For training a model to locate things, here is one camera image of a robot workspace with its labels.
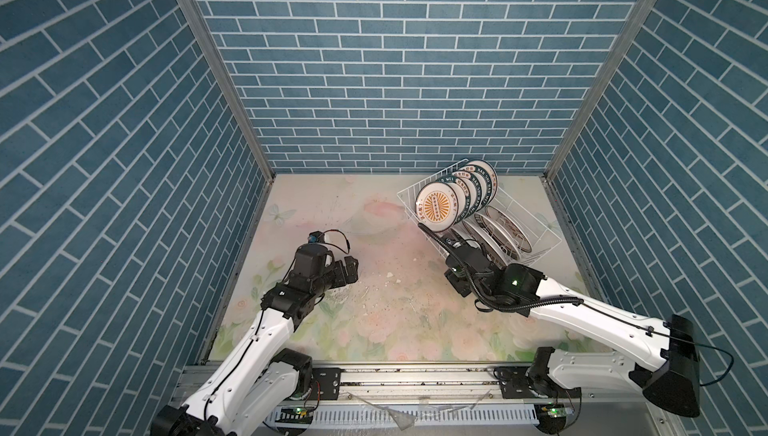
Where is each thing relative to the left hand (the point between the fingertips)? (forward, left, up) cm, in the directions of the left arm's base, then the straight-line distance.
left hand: (346, 264), depth 82 cm
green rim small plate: (+26, -37, 0) cm, 45 cm away
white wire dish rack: (+12, -61, -5) cm, 62 cm away
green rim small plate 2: (+27, -42, -1) cm, 50 cm away
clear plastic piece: (-34, -15, -13) cm, 40 cm away
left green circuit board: (-33, +11, -16) cm, 38 cm away
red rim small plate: (+33, -47, +4) cm, 58 cm away
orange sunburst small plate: (+24, -29, -5) cm, 38 cm away
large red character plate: (+15, -51, -4) cm, 54 cm away
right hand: (-2, -30, +5) cm, 30 cm away
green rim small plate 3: (+31, -45, +1) cm, 55 cm away
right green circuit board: (-34, -53, -12) cm, 64 cm away
